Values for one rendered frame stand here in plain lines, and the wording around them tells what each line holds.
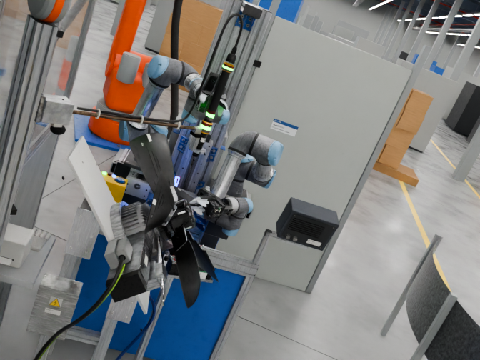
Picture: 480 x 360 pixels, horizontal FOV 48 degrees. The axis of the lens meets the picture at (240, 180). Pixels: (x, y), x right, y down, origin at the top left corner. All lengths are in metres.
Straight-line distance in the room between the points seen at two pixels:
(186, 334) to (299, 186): 1.70
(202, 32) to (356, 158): 6.39
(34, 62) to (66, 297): 0.93
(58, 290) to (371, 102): 2.77
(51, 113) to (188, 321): 1.59
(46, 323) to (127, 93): 4.13
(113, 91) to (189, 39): 4.35
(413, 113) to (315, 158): 6.17
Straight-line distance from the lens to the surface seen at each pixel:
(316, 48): 3.95
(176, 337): 3.03
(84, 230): 2.11
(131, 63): 5.93
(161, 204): 1.89
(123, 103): 6.10
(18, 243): 2.13
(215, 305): 2.91
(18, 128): 1.72
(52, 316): 2.23
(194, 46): 10.20
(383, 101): 4.17
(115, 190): 2.56
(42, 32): 1.64
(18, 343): 3.19
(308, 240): 2.73
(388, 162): 10.37
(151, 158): 2.12
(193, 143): 2.10
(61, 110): 1.75
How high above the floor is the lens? 2.09
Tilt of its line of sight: 19 degrees down
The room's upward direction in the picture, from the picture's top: 22 degrees clockwise
